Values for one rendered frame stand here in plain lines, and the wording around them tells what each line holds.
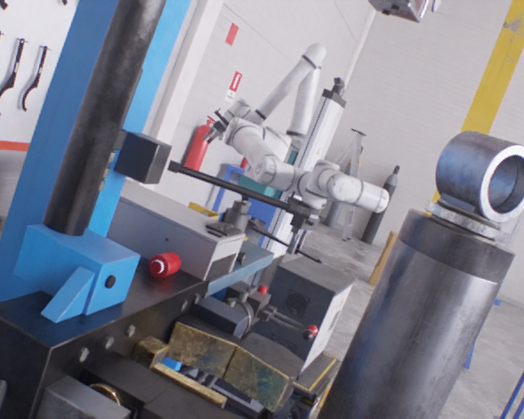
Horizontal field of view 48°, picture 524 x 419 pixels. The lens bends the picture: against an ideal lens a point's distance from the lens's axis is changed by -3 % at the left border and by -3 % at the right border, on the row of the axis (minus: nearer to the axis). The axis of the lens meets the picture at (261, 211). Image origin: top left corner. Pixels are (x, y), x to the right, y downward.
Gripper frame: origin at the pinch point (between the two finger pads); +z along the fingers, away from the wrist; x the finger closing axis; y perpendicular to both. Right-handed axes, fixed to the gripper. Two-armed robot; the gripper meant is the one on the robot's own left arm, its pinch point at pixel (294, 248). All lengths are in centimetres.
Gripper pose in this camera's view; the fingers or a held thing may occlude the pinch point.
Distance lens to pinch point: 218.6
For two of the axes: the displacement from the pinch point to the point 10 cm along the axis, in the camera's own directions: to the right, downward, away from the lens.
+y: 8.0, 3.9, -4.6
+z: -3.6, 9.2, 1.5
